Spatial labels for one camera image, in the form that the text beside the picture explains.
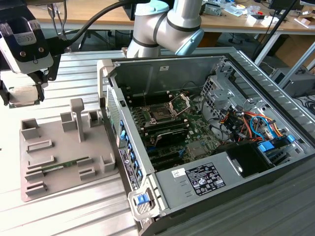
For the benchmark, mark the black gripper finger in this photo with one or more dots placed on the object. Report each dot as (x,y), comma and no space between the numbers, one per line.
(3,93)
(41,91)

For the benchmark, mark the silver CPU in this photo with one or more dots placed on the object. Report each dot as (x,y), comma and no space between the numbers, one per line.
(23,96)

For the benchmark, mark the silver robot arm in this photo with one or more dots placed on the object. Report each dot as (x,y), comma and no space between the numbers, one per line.
(172,22)

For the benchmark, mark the blue slot tab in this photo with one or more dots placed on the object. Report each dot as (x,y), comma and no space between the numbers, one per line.
(136,166)
(129,146)
(133,156)
(124,136)
(140,176)
(121,125)

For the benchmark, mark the black RAM slot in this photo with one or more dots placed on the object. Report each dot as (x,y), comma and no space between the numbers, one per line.
(160,128)
(152,99)
(169,122)

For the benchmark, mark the CPU socket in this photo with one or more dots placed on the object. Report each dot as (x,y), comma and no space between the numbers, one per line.
(158,114)

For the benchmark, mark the black expansion slot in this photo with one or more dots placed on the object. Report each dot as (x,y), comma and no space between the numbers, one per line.
(165,155)
(169,163)

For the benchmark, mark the grey parts rack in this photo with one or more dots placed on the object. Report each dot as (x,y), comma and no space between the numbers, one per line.
(69,147)

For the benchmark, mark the wooden desk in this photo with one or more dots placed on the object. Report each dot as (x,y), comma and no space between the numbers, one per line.
(221,23)
(78,12)

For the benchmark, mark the green RAM stick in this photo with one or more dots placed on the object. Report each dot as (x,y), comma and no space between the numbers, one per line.
(64,164)

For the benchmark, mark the thin locking lever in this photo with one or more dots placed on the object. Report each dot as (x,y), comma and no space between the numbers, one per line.
(145,99)

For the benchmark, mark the open PC case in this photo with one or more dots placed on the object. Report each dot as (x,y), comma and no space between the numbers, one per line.
(152,78)

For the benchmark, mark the black case label strip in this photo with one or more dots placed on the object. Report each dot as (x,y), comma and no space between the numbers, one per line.
(126,164)

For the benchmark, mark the small white case label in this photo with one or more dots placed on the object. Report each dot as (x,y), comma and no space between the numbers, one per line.
(164,68)

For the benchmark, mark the black graphics card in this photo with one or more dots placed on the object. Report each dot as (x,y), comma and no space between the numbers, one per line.
(172,138)

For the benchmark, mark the blue case latch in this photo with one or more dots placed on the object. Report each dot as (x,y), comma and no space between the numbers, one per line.
(142,199)

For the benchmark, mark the green motherboard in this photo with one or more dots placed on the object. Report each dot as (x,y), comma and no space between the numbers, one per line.
(197,127)

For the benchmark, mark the white note sticker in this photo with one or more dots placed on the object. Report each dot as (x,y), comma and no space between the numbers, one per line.
(178,173)

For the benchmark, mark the grey power supply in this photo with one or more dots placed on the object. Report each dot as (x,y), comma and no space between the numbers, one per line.
(172,189)

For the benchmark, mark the grey chipset heatsink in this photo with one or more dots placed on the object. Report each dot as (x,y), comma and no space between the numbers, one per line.
(199,150)

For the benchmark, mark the silver drive cage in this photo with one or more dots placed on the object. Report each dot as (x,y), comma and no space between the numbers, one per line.
(216,92)

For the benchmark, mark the black power supply label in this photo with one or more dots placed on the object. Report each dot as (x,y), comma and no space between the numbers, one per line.
(206,179)

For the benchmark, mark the metal drive unit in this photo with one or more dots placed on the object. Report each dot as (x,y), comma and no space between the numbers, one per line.
(212,9)

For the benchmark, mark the black plastic shroud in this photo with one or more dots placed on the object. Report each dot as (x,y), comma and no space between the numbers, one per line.
(248,157)

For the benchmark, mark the white small box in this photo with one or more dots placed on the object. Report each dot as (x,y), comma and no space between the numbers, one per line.
(250,20)

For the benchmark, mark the blue disk carrier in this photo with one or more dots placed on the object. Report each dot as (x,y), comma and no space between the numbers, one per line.
(266,147)

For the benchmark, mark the black tripod pole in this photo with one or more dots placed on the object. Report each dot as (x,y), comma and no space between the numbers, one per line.
(270,37)

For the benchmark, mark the small blue clip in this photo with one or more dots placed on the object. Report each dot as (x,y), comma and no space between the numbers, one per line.
(290,138)

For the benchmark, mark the brown cardboard box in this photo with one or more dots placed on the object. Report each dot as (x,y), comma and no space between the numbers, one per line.
(295,49)

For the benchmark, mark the grey desktop computer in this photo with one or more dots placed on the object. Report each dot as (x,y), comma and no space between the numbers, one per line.
(300,83)

